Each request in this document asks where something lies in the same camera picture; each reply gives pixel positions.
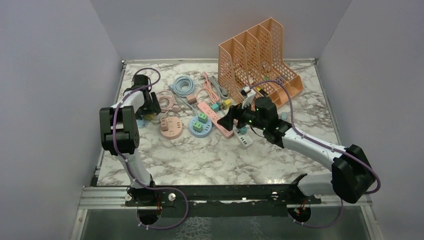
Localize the black mounting rail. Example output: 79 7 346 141
124 183 322 219

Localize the yellow plug adapter centre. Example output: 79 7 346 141
221 99 232 110

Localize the pink round power strip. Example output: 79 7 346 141
159 116 184 140

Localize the yellow plug adapter left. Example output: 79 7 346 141
144 114 156 121

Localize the pink plug on cable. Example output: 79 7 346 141
186 94 197 105

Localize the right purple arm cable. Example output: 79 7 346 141
250 80 382 229

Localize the blue oval power strip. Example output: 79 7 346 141
136 115 150 129

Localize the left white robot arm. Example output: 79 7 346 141
99 74 161 206

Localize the light blue coiled cable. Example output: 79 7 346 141
169 75 196 98

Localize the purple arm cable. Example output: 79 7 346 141
111 67 190 231
250 80 382 229

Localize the grey cable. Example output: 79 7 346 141
208 74 231 107

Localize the yellow plug adapter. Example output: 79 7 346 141
221 99 232 110
144 114 156 121

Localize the orange mesh file organizer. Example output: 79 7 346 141
218 18 304 108

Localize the white power strip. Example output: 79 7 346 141
233 125 254 148

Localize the teal plug adapter behind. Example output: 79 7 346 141
210 102 221 113

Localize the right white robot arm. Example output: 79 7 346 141
217 97 377 204

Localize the dark green plug adapter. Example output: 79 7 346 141
197 112 208 124

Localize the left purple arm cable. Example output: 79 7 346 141
111 67 190 231

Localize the blue round power strip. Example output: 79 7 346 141
188 113 213 138

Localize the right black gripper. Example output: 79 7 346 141
217 98 267 131

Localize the pink coiled cable left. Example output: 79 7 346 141
156 90 182 122

